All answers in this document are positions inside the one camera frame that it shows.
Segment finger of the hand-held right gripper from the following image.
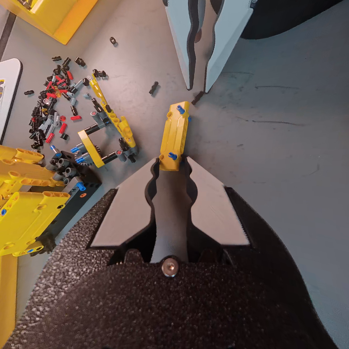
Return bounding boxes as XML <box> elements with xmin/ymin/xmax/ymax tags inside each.
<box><xmin>204</xmin><ymin>0</ymin><xmax>254</xmax><ymax>94</ymax></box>
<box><xmin>165</xmin><ymin>0</ymin><xmax>203</xmax><ymax>91</ymax></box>

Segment large yellow black lego model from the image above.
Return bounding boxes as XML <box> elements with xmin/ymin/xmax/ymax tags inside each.
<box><xmin>0</xmin><ymin>145</ymin><xmax>103</xmax><ymax>258</ymax></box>

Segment pale rounded board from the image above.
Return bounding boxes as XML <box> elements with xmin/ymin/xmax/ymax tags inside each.
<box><xmin>0</xmin><ymin>58</ymin><xmax>23</xmax><ymax>145</ymax></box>

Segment yellow plastic storage bin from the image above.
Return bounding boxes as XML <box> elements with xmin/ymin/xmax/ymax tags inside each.
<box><xmin>0</xmin><ymin>255</ymin><xmax>18</xmax><ymax>338</ymax></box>
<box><xmin>0</xmin><ymin>0</ymin><xmax>99</xmax><ymax>45</ymax></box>

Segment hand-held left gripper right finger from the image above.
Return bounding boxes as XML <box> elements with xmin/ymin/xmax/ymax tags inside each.
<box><xmin>181</xmin><ymin>157</ymin><xmax>251</xmax><ymax>263</ymax></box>

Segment grey yellow lego rack assembly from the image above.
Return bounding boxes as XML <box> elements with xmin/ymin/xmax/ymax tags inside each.
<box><xmin>89</xmin><ymin>73</ymin><xmax>139</xmax><ymax>164</ymax></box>

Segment yellow lego beam with black pins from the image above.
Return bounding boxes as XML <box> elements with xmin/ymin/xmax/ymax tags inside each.
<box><xmin>77</xmin><ymin>124</ymin><xmax>122</xmax><ymax>168</ymax></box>

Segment pile of small lego pins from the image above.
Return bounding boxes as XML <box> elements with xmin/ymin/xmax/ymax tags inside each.
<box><xmin>23</xmin><ymin>56</ymin><xmax>107</xmax><ymax>149</ymax></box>

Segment grey lego gear with blue pins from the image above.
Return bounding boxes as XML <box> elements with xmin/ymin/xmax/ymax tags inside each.
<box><xmin>71</xmin><ymin>143</ymin><xmax>103</xmax><ymax>165</ymax></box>

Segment black padded armrest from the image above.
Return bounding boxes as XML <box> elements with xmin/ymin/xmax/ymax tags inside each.
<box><xmin>240</xmin><ymin>0</ymin><xmax>345</xmax><ymax>40</ymax></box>

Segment yellow lego panel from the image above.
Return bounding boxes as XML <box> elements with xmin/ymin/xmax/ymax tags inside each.
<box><xmin>159</xmin><ymin>101</ymin><xmax>190</xmax><ymax>172</ymax></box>

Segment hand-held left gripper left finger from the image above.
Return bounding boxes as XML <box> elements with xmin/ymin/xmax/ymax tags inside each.
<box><xmin>89</xmin><ymin>157</ymin><xmax>160</xmax><ymax>263</ymax></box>

